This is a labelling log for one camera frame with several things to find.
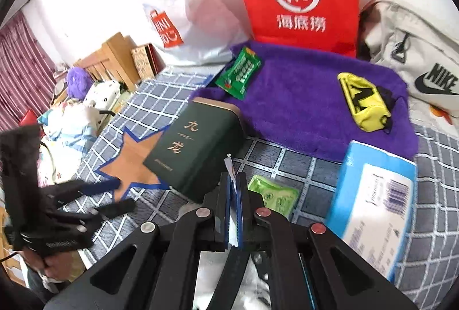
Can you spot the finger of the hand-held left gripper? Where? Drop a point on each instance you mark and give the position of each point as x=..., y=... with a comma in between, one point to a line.
x=114, y=208
x=89, y=188

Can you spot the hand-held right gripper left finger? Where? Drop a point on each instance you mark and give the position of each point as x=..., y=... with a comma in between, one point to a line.
x=225, y=213

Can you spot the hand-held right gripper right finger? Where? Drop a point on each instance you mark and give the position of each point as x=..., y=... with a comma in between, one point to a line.
x=238, y=213

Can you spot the light green tissue packet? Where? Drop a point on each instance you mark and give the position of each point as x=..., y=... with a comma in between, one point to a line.
x=276, y=197

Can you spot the small white red-print packet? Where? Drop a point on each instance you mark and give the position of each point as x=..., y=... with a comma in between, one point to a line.
x=229, y=166

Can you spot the person's left hand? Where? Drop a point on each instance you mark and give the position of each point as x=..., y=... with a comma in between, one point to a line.
x=59, y=267

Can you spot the floral quilt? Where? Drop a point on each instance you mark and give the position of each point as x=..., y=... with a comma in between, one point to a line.
x=68, y=130

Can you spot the dark green tin box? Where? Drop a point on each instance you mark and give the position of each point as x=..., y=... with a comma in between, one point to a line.
x=193, y=152

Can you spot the grey checked bedsheet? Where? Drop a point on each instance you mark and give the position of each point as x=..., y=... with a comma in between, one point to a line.
x=304, y=168

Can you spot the white dotted pillow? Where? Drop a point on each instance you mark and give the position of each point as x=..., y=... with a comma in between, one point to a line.
x=102, y=93

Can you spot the red striped curtain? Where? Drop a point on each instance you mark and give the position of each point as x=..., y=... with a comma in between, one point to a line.
x=21, y=73

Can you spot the purple plush toy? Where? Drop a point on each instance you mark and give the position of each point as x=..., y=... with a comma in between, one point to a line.
x=79, y=80

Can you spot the purple towel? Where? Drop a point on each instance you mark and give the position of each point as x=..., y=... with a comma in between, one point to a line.
x=297, y=98

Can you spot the blue tissue pack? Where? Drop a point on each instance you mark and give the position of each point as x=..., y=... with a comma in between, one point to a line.
x=373, y=202

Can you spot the green snack packet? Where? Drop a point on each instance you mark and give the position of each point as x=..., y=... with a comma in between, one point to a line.
x=238, y=75

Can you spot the brown patterned box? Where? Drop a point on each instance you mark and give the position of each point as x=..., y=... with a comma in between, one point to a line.
x=141, y=60

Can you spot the wooden headboard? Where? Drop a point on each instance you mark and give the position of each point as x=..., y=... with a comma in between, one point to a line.
x=114, y=48

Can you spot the white cloth with orange print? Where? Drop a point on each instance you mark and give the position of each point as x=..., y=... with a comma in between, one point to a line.
x=441, y=116

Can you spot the grey backpack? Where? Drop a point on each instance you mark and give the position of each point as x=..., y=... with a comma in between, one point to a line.
x=423, y=41

